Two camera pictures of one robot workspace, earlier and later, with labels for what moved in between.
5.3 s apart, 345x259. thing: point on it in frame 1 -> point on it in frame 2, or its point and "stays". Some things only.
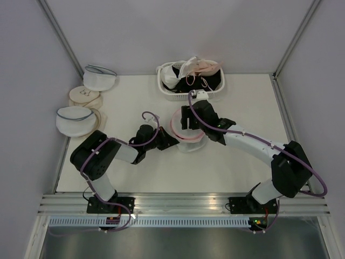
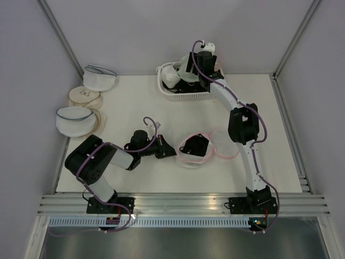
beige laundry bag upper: x=80 y=96 stays
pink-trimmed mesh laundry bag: x=190 y=140 -> x=222 y=143
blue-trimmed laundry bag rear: x=98 y=78 stays
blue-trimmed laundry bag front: x=75 y=121 stays
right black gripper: x=187 y=113 -> x=189 y=64
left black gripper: x=167 y=140 -> x=165 y=150
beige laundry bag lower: x=101 y=120 stays
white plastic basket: x=184 y=96 stays
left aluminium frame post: x=45 y=7 stays
